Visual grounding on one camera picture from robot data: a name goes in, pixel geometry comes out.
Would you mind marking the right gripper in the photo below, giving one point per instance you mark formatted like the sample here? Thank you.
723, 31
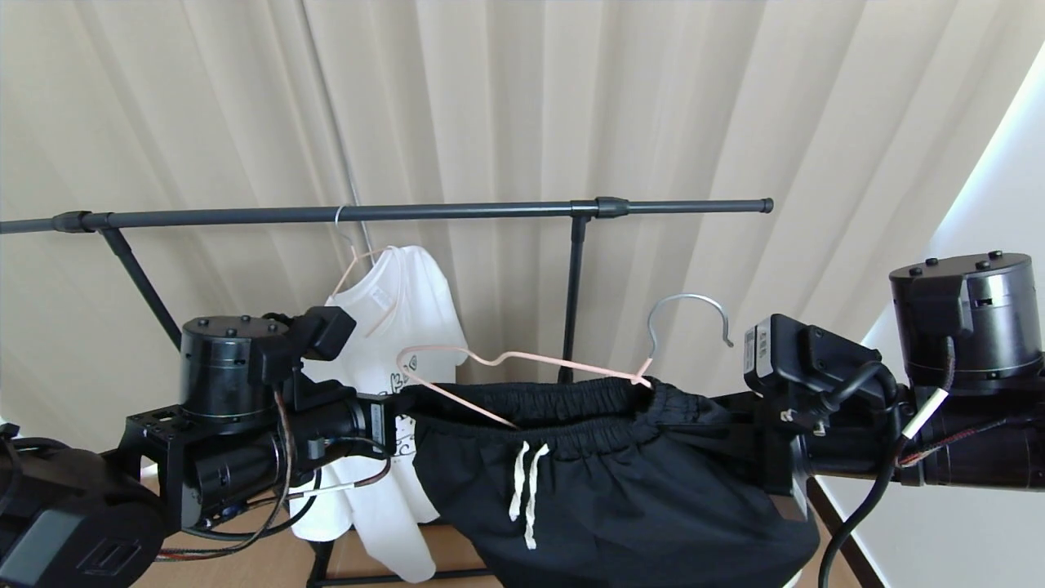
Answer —
849, 457

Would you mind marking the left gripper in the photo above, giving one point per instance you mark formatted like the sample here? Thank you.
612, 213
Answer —
343, 425

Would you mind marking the white printed shirt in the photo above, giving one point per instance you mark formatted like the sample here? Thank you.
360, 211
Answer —
416, 310

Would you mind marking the pink clothes hanger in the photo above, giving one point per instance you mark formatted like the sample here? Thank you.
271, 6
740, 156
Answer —
531, 358
347, 273

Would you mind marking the black garment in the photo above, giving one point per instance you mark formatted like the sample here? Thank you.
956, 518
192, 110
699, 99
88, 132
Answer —
653, 506

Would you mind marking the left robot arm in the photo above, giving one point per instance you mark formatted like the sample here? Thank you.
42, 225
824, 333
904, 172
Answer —
82, 506

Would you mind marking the black clothes rack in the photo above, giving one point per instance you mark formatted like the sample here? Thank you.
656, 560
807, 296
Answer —
245, 215

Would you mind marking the beige curtain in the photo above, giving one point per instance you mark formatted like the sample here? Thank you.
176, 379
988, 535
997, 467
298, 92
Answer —
571, 98

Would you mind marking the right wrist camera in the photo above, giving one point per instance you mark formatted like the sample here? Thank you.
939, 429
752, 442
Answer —
808, 359

